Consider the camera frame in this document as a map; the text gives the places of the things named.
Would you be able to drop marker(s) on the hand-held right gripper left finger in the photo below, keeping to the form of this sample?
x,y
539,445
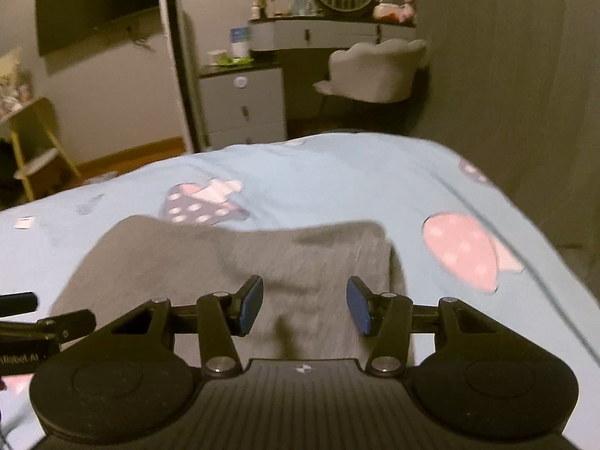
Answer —
x,y
251,305

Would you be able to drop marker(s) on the white shell-back chair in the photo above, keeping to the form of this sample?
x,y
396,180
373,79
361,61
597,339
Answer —
x,y
375,70

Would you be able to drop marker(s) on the white paper slip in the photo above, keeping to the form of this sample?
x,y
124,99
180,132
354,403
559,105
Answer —
x,y
23,222

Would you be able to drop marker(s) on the grey vanity desk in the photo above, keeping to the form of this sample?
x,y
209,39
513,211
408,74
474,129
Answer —
x,y
328,33

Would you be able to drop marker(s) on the group of cosmetic bottles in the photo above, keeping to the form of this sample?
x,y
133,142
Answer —
x,y
286,4

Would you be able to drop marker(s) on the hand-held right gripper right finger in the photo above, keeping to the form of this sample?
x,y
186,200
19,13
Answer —
x,y
358,307

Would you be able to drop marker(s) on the white door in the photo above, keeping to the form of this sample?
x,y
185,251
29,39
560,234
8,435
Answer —
x,y
180,75

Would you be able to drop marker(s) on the grey drawer cabinet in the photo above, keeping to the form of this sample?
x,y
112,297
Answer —
x,y
253,108

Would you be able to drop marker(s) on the yellow shelf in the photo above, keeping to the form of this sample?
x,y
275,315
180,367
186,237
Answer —
x,y
40,150

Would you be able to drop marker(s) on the grey pants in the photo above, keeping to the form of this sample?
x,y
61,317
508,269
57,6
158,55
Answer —
x,y
304,253

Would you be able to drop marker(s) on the blue printed bedsheet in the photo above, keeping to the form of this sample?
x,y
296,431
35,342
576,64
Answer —
x,y
328,173

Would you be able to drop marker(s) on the grey curtain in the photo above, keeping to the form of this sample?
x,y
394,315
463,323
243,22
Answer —
x,y
506,79

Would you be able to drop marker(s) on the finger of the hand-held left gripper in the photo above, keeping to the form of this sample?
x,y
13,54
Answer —
x,y
16,303
56,326

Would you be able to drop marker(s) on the pink plush toy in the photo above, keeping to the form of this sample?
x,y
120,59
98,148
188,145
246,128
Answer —
x,y
396,9

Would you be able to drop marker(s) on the black wall television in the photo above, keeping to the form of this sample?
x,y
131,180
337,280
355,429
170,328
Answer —
x,y
103,4

